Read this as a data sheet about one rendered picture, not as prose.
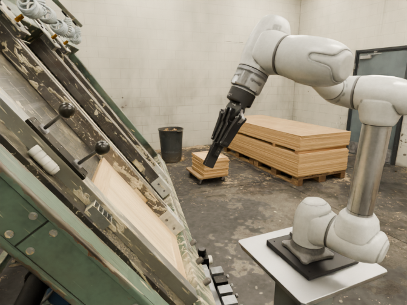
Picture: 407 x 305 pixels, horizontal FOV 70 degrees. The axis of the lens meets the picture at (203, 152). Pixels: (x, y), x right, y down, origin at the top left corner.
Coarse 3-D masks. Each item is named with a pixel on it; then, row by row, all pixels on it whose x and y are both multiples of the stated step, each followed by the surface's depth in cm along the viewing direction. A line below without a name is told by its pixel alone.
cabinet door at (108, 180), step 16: (96, 176) 95; (112, 176) 111; (112, 192) 99; (128, 192) 116; (128, 208) 102; (144, 208) 120; (144, 224) 106; (160, 224) 125; (160, 240) 110; (176, 240) 129; (176, 256) 113
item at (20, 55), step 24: (0, 24) 99; (0, 48) 101; (24, 48) 103; (24, 72) 104; (48, 72) 110; (48, 96) 108; (72, 120) 112; (120, 168) 120; (144, 192) 125; (168, 216) 130
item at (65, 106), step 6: (66, 102) 68; (60, 108) 67; (66, 108) 67; (72, 108) 68; (60, 114) 68; (66, 114) 68; (72, 114) 69; (54, 120) 71; (42, 126) 73; (48, 126) 72; (48, 132) 74
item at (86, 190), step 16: (0, 96) 68; (0, 112) 68; (16, 112) 70; (16, 128) 70; (32, 144) 72; (64, 176) 75; (80, 192) 77; (96, 192) 79; (112, 208) 82; (112, 224) 81; (128, 224) 85; (128, 240) 83; (144, 240) 87; (144, 256) 86; (160, 256) 90; (160, 272) 88; (176, 272) 93; (176, 288) 91; (192, 288) 96
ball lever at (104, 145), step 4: (100, 140) 73; (104, 140) 73; (96, 144) 72; (100, 144) 72; (104, 144) 72; (108, 144) 73; (96, 148) 72; (100, 148) 71; (104, 148) 72; (108, 148) 73; (92, 152) 74; (96, 152) 72; (100, 152) 72; (104, 152) 72; (88, 156) 75; (92, 156) 75; (76, 160) 77; (80, 160) 76; (84, 160) 76; (76, 164) 77; (80, 164) 77; (80, 168) 77
